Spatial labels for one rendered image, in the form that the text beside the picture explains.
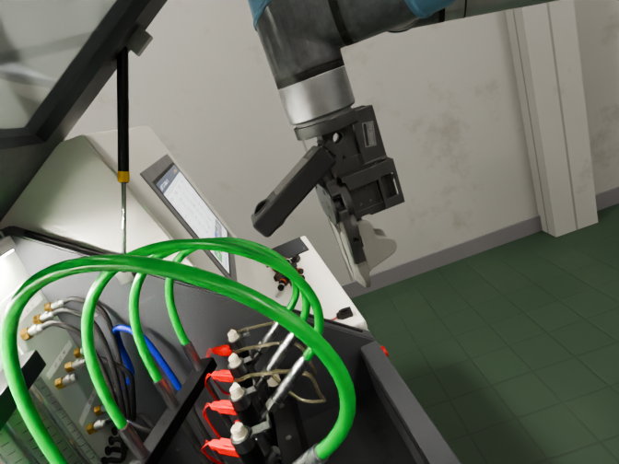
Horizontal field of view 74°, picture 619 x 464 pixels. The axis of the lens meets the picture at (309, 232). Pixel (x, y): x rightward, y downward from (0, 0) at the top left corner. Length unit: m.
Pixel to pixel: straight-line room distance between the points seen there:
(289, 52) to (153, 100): 2.34
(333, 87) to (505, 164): 2.72
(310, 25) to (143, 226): 0.53
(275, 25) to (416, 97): 2.40
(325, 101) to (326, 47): 0.05
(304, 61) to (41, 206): 0.59
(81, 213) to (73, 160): 0.09
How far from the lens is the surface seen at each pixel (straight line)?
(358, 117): 0.46
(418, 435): 0.74
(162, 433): 0.73
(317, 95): 0.43
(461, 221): 3.07
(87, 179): 0.83
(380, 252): 0.49
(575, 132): 3.13
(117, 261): 0.37
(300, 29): 0.43
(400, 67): 2.77
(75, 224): 0.86
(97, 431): 0.85
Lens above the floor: 1.50
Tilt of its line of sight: 19 degrees down
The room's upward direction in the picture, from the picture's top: 20 degrees counter-clockwise
